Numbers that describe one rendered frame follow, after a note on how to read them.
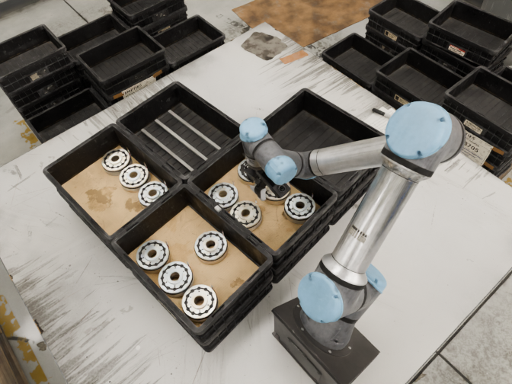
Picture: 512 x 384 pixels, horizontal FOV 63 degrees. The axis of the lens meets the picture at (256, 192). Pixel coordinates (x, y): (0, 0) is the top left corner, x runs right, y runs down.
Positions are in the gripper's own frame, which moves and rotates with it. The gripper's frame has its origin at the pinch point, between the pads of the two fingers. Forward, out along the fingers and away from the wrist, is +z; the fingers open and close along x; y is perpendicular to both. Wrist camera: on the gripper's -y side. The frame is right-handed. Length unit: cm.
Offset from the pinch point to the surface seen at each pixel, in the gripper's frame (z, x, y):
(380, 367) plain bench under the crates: 14, 17, -59
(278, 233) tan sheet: 1.7, 8.0, -11.2
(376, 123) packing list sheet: 22, -62, -1
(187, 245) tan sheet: -0.7, 30.9, 7.1
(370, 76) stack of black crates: 72, -127, 41
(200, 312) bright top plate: -4.7, 42.7, -13.1
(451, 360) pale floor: 89, -22, -82
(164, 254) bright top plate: -4.3, 37.9, 8.6
